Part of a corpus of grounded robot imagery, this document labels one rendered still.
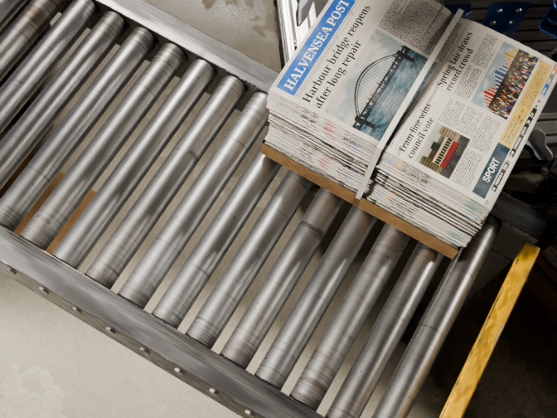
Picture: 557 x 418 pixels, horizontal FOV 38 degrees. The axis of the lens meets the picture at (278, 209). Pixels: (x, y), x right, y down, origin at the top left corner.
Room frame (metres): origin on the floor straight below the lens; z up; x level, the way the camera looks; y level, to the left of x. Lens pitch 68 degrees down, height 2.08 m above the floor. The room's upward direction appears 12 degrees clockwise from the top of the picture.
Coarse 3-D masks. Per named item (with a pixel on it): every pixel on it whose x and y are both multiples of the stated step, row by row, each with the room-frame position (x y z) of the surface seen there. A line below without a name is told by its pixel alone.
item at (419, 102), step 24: (432, 24) 0.80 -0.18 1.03; (456, 24) 0.81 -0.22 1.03; (432, 48) 0.75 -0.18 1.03; (456, 48) 0.76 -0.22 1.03; (408, 72) 0.70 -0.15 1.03; (432, 72) 0.71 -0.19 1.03; (432, 96) 0.67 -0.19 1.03; (384, 120) 0.61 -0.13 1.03; (408, 120) 0.62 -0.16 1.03; (360, 144) 0.57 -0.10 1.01; (360, 168) 0.57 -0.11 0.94; (384, 168) 0.55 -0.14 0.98
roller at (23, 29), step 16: (32, 0) 0.84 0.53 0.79; (48, 0) 0.85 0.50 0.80; (64, 0) 0.87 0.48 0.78; (32, 16) 0.81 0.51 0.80; (48, 16) 0.82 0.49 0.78; (16, 32) 0.76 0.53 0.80; (32, 32) 0.78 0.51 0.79; (0, 48) 0.73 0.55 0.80; (16, 48) 0.74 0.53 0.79; (0, 64) 0.70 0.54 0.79; (0, 80) 0.68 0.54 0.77
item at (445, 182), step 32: (480, 32) 0.80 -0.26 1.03; (480, 64) 0.74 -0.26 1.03; (512, 64) 0.75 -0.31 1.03; (544, 64) 0.76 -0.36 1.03; (448, 96) 0.67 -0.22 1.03; (480, 96) 0.68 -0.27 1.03; (512, 96) 0.69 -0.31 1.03; (544, 96) 0.70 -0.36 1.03; (416, 128) 0.61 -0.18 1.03; (448, 128) 0.62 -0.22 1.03; (480, 128) 0.63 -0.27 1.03; (512, 128) 0.64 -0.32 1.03; (416, 160) 0.55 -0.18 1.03; (448, 160) 0.56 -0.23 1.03; (480, 160) 0.57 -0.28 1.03; (512, 160) 0.58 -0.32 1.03; (384, 192) 0.55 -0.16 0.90; (416, 192) 0.53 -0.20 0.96; (448, 192) 0.52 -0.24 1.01; (480, 192) 0.52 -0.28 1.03; (416, 224) 0.53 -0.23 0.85; (448, 224) 0.52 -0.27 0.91; (480, 224) 0.50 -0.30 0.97
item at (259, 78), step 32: (96, 0) 0.87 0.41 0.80; (128, 0) 0.88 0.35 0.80; (128, 32) 0.84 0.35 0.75; (160, 32) 0.83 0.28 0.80; (192, 32) 0.84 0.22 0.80; (224, 64) 0.79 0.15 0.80; (256, 64) 0.80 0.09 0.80; (512, 224) 0.59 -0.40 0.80; (544, 224) 0.60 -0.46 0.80; (512, 256) 0.57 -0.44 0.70
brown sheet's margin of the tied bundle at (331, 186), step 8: (264, 144) 0.62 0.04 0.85; (264, 152) 0.62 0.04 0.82; (272, 152) 0.61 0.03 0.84; (280, 160) 0.61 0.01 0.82; (288, 160) 0.60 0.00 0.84; (296, 168) 0.60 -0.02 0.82; (304, 168) 0.59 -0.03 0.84; (304, 176) 0.59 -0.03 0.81; (312, 176) 0.59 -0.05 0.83; (320, 176) 0.58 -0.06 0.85; (320, 184) 0.58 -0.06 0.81; (328, 184) 0.58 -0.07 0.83; (336, 184) 0.57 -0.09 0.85; (336, 192) 0.57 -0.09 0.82
